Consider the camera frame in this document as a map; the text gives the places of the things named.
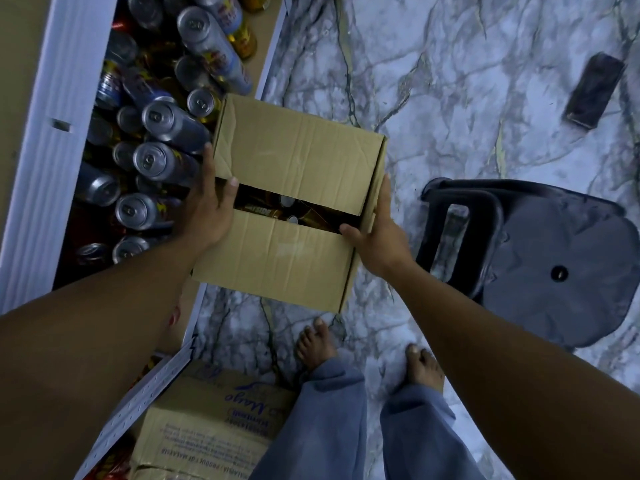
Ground person's left hand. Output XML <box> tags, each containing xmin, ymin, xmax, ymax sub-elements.
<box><xmin>170</xmin><ymin>143</ymin><xmax>241</xmax><ymax>258</ymax></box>

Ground person's right hand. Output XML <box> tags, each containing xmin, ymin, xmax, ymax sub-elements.
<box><xmin>338</xmin><ymin>173</ymin><xmax>416</xmax><ymax>284</ymax></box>

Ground brown cardboard box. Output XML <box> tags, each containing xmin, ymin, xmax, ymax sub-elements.
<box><xmin>193</xmin><ymin>91</ymin><xmax>390</xmax><ymax>315</ymax></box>

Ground white metal shelving rack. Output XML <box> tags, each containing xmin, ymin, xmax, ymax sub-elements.
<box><xmin>0</xmin><ymin>0</ymin><xmax>293</xmax><ymax>480</ymax></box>

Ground person's left forearm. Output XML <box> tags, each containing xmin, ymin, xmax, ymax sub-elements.
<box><xmin>0</xmin><ymin>235</ymin><xmax>208</xmax><ymax>480</ymax></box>

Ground person's right forearm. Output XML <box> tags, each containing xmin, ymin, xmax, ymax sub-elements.
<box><xmin>385</xmin><ymin>257</ymin><xmax>640</xmax><ymax>480</ymax></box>

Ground person's left foot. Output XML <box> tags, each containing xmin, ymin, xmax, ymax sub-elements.
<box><xmin>294</xmin><ymin>315</ymin><xmax>341</xmax><ymax>373</ymax></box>

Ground person's grey trousers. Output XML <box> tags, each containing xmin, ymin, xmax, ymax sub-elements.
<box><xmin>248</xmin><ymin>355</ymin><xmax>489</xmax><ymax>480</ymax></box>

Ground printed cardboard carton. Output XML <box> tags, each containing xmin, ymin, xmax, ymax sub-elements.
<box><xmin>128</xmin><ymin>359</ymin><xmax>297</xmax><ymax>480</ymax></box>

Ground row of silver cans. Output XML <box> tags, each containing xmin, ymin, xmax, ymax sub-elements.
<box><xmin>58</xmin><ymin>0</ymin><xmax>273</xmax><ymax>288</ymax></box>

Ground black plastic stool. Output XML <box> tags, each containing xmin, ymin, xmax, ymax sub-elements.
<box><xmin>415</xmin><ymin>177</ymin><xmax>640</xmax><ymax>352</ymax></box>

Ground black phone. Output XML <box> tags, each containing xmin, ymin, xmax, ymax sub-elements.
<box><xmin>562</xmin><ymin>51</ymin><xmax>626</xmax><ymax>131</ymax></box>

